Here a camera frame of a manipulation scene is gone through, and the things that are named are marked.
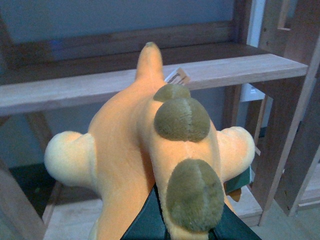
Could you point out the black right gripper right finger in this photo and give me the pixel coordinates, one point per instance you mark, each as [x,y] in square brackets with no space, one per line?
[231,227]

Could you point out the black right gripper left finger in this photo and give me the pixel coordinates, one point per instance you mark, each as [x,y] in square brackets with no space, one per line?
[149,224]

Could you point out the orange plush dinosaur toy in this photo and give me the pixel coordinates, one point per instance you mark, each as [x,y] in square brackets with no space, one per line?
[152,134]

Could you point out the paper toy hang tag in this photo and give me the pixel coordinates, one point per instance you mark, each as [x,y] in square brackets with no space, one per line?
[178,76]

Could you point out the wooden shelf unit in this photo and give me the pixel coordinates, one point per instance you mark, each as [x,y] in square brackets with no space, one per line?
[61,85]

